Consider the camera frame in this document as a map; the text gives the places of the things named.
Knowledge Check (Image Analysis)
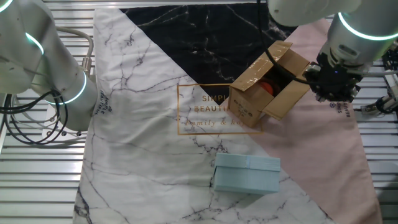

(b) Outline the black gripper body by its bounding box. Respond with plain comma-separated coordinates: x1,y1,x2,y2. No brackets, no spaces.
302,52,363,103

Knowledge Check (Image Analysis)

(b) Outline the brown cardboard box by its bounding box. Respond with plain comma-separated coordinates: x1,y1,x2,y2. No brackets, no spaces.
228,40,312,129

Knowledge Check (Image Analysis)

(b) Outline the light blue gift box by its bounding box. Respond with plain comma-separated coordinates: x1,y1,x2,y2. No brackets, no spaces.
213,152,282,196

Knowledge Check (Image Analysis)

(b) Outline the orange mini basketball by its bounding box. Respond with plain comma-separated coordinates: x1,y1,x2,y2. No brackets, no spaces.
259,81,275,96

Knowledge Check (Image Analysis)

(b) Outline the marble pink black tablecloth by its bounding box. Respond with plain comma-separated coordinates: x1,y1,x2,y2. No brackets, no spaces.
73,2,383,224

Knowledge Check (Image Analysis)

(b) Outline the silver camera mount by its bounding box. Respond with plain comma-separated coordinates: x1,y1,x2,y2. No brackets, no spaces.
360,95,398,114

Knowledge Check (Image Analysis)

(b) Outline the small white camera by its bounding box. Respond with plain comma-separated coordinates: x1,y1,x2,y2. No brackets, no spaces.
384,70,398,98

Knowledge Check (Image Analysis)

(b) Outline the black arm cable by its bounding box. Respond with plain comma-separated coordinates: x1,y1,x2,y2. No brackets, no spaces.
256,0,315,85

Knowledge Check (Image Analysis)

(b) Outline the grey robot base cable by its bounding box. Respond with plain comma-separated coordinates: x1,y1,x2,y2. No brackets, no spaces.
55,26,95,77

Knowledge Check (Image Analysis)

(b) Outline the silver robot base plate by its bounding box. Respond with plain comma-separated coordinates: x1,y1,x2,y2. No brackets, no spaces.
41,105,88,138

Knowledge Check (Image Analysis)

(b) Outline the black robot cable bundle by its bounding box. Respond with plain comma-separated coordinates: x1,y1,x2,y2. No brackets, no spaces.
0,90,70,146

